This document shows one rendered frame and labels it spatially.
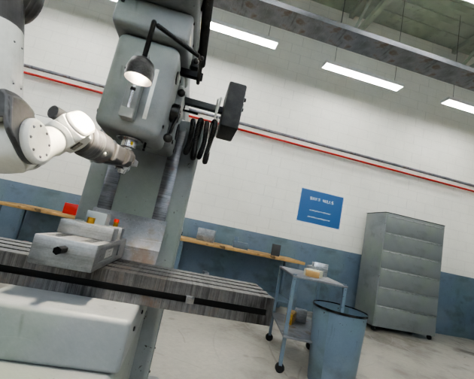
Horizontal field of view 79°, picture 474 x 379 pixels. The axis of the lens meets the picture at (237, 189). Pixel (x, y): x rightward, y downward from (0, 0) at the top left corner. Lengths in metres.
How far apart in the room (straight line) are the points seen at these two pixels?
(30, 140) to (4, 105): 0.06
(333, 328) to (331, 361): 0.26
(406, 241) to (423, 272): 0.62
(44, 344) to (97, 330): 0.11
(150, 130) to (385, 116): 6.34
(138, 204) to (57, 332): 0.71
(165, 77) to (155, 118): 0.14
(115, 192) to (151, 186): 0.16
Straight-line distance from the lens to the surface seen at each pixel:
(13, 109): 0.57
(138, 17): 1.08
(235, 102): 1.31
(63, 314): 0.81
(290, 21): 3.87
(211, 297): 0.90
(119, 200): 1.39
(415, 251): 6.04
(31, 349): 0.85
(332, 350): 2.80
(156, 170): 1.38
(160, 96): 0.98
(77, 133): 0.77
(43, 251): 0.85
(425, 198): 7.18
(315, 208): 5.75
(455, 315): 7.70
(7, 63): 0.61
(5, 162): 0.61
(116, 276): 0.90
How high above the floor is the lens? 1.07
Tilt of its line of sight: 9 degrees up
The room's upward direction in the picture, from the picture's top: 12 degrees clockwise
